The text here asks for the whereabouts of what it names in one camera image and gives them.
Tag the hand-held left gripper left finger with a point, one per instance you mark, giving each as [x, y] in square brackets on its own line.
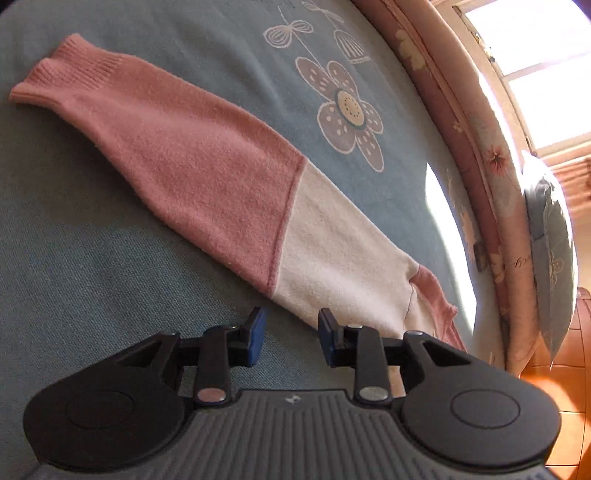
[256, 339]

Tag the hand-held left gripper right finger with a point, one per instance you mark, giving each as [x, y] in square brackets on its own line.
[327, 339]

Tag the pink and white sweater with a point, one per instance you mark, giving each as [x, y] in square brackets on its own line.
[207, 166]

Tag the black phone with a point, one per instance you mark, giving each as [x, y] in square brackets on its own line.
[482, 257]

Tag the grey-green pillow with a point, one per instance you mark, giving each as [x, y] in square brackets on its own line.
[554, 258]

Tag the pink floral folded quilt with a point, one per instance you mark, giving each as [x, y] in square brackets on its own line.
[475, 138]

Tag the pink striped curtain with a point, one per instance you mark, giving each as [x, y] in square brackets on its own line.
[572, 175]

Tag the window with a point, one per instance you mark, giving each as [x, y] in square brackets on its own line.
[545, 55]

